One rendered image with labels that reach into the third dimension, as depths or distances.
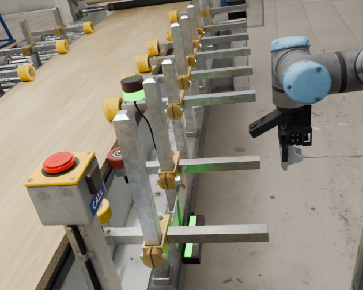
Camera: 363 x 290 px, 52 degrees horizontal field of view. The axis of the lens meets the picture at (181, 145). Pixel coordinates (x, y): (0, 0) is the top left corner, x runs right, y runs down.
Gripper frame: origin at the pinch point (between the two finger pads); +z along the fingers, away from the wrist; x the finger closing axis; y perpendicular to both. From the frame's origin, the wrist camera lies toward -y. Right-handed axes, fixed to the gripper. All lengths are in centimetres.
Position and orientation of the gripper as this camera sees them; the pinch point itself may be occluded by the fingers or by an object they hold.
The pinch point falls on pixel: (282, 166)
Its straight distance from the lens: 112.1
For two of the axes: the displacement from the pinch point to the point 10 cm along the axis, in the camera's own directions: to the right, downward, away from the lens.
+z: 1.5, 8.6, 4.9
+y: 9.8, -0.6, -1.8
